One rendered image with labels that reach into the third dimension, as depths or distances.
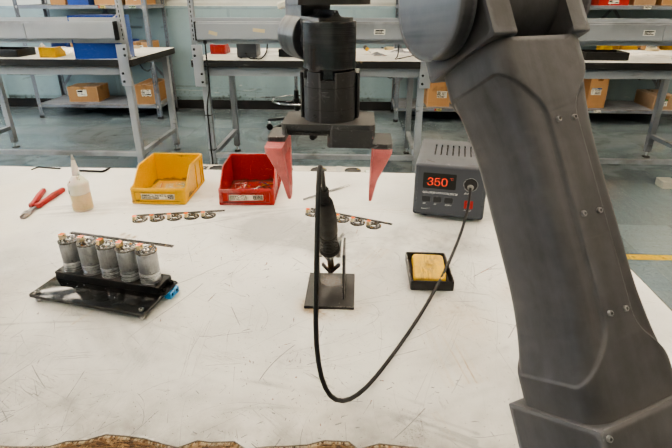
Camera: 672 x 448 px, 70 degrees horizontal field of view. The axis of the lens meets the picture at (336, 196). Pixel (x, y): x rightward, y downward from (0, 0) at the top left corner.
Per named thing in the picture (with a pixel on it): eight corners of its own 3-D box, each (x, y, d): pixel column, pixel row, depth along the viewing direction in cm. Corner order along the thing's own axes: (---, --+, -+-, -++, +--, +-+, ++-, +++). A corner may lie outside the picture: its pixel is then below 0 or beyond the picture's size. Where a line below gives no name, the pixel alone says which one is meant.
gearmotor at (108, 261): (115, 285, 60) (108, 249, 58) (98, 283, 60) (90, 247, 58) (128, 275, 62) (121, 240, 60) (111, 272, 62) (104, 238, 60)
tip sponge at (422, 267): (453, 291, 61) (454, 280, 60) (410, 290, 61) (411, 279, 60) (443, 261, 68) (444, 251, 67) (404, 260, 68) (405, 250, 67)
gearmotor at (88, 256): (96, 282, 60) (88, 247, 58) (80, 280, 61) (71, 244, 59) (109, 272, 63) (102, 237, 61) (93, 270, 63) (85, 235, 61)
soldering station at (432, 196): (482, 224, 78) (489, 169, 75) (411, 217, 81) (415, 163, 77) (480, 190, 92) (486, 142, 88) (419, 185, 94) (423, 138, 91)
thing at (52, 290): (178, 288, 61) (177, 280, 61) (144, 322, 55) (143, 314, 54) (73, 271, 65) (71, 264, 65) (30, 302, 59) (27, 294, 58)
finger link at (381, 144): (331, 187, 61) (330, 115, 58) (387, 189, 61) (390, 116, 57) (327, 209, 55) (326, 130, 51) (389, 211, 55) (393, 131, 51)
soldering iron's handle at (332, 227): (318, 257, 55) (309, 199, 44) (319, 238, 56) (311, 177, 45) (339, 258, 55) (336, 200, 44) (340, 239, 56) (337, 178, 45)
